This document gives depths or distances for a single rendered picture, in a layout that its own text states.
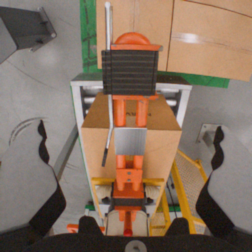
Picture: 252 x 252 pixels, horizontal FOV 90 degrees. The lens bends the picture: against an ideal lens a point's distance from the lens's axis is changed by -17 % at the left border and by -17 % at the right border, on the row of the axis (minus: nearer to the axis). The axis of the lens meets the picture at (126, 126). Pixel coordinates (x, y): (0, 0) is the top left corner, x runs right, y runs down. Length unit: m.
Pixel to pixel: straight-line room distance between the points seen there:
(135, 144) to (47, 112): 1.61
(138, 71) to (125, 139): 0.13
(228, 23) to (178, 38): 0.32
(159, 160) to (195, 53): 0.63
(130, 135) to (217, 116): 1.70
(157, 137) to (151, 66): 0.41
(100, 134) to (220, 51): 0.82
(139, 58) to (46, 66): 1.47
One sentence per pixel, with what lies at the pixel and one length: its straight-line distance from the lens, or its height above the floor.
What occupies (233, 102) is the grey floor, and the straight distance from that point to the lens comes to 1.96.
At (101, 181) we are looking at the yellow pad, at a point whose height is 1.07.
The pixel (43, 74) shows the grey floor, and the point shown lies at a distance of 1.68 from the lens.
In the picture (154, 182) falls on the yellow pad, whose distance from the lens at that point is 0.61.
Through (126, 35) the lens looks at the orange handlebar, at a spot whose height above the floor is 1.18.
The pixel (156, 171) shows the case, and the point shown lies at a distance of 0.75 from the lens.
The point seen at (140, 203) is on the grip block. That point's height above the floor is 1.20.
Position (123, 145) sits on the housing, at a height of 1.19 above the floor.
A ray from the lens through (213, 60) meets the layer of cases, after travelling 1.02.
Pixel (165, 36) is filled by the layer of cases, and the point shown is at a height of 0.54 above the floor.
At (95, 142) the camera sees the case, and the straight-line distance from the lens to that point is 0.63.
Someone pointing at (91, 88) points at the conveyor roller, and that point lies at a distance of 0.95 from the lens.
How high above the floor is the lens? 1.42
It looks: 57 degrees down
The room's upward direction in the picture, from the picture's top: 179 degrees counter-clockwise
